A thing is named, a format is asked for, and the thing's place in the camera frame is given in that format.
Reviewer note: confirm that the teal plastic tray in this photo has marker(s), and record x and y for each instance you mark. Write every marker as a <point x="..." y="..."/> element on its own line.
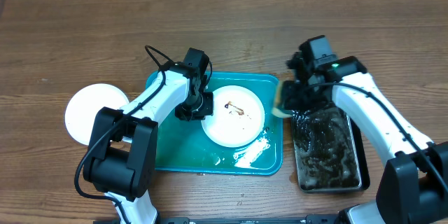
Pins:
<point x="184" y="146"/>

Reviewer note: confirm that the white plate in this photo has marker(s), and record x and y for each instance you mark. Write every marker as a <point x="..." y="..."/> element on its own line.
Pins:
<point x="238" y="117"/>
<point x="85" y="104"/>

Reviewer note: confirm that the green yellow sponge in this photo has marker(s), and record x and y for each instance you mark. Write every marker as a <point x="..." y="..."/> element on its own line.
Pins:
<point x="278" y="109"/>

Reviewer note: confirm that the black outer tray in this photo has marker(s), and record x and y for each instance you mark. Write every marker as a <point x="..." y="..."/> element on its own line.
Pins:
<point x="364" y="154"/>

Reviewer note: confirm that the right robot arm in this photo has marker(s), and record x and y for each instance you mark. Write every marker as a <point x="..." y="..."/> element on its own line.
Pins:
<point x="413" y="187"/>

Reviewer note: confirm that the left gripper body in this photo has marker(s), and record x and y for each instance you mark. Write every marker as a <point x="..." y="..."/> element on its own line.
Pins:
<point x="197" y="107"/>

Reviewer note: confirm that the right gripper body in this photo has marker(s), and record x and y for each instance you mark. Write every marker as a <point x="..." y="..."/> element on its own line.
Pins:
<point x="301" y="97"/>

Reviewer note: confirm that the white plate bottom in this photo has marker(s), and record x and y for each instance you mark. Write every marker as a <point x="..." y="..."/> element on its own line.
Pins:
<point x="85" y="104"/>

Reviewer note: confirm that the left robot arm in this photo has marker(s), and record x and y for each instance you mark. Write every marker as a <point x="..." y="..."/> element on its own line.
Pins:
<point x="120" y="158"/>

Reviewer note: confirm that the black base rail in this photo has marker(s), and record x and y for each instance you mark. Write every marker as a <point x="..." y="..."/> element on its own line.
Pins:
<point x="309" y="219"/>

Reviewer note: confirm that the metal pan with dirty water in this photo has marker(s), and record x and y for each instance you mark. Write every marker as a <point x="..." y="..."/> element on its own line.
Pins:
<point x="325" y="147"/>

